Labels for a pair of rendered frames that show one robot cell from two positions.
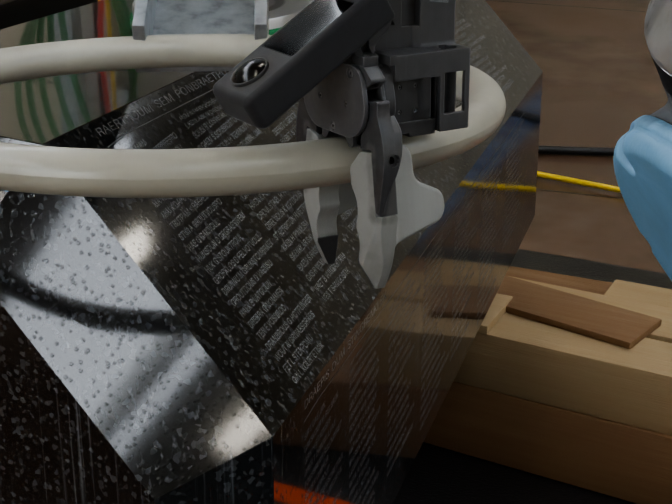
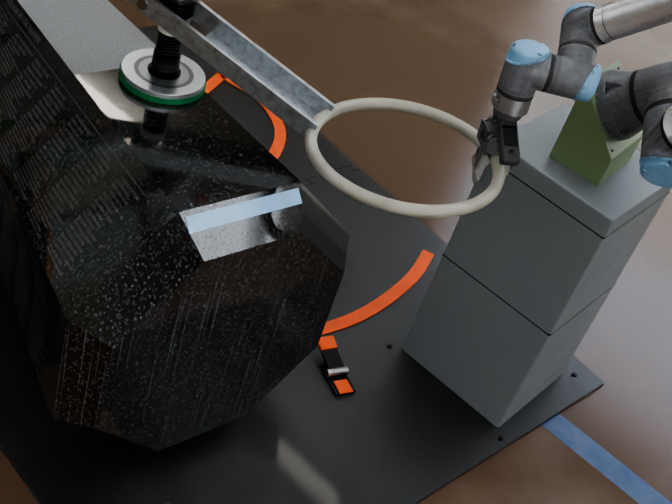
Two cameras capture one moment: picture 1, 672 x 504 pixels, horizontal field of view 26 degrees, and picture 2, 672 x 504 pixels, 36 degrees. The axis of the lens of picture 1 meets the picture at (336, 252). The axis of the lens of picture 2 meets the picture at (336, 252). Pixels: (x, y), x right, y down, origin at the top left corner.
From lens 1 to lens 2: 2.55 m
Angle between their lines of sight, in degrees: 68
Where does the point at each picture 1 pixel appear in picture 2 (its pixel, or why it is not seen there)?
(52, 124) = (278, 170)
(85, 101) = (254, 153)
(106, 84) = (234, 140)
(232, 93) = (513, 161)
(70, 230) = (312, 205)
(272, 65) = (515, 150)
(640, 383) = not seen: hidden behind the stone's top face
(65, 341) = (322, 241)
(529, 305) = not seen: hidden behind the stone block
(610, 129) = not seen: outside the picture
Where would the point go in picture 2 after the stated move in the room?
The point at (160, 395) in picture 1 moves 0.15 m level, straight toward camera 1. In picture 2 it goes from (336, 240) to (390, 262)
